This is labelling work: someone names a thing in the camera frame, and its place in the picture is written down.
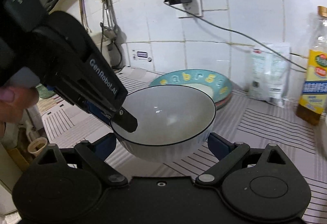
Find white bowl black rim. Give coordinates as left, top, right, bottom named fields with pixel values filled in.
left=111, top=85, right=217, bottom=163

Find teal fried egg plate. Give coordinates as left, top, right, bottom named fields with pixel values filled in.
left=149, top=69, right=233, bottom=103

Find person's left hand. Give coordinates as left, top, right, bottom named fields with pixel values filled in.
left=0, top=86, right=39, bottom=137

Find green patterned bowl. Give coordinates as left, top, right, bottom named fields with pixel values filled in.
left=36, top=83, right=55, bottom=100

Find white rice cooker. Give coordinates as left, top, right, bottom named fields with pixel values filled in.
left=89, top=29, right=116, bottom=66

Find white cup below counter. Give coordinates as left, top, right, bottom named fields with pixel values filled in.
left=27, top=137, right=48, bottom=157

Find hanging metal utensils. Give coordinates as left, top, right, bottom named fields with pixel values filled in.
left=78, top=0, right=118, bottom=41

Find white plastic bag package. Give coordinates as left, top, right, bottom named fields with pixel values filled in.
left=248, top=43, right=290, bottom=108

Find yellow label oil bottle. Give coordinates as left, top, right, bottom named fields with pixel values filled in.
left=296, top=6, right=326, bottom=125

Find black power cable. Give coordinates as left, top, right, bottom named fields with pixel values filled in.
left=138, top=0, right=309, bottom=71

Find white wall socket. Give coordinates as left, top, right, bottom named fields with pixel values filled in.
left=176, top=0, right=204, bottom=19

